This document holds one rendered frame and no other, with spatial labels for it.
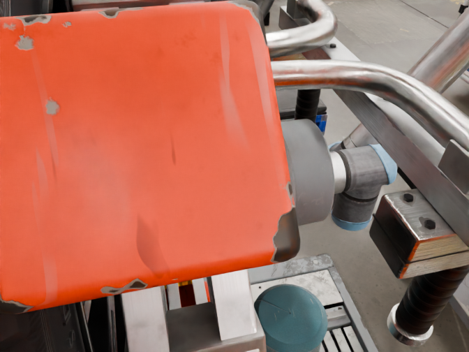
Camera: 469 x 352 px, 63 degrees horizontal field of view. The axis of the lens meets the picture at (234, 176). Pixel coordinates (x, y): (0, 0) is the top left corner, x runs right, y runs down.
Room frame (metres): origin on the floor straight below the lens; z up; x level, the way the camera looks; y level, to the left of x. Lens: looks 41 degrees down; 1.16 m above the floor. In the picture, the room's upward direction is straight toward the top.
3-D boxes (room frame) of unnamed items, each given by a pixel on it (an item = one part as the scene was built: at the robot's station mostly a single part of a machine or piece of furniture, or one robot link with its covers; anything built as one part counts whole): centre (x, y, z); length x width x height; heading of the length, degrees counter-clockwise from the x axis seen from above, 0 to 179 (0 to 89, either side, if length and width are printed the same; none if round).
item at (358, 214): (0.65, -0.28, 0.51); 0.12 x 0.09 x 0.12; 1
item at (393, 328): (0.21, -0.19, 0.83); 0.04 x 0.04 x 0.16
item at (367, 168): (0.63, -0.28, 0.62); 0.12 x 0.09 x 0.10; 103
